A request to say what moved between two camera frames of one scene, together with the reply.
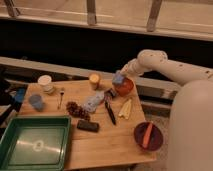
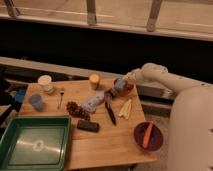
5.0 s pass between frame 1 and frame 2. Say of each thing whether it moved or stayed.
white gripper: moved
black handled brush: stayed
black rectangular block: stayed
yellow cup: stayed
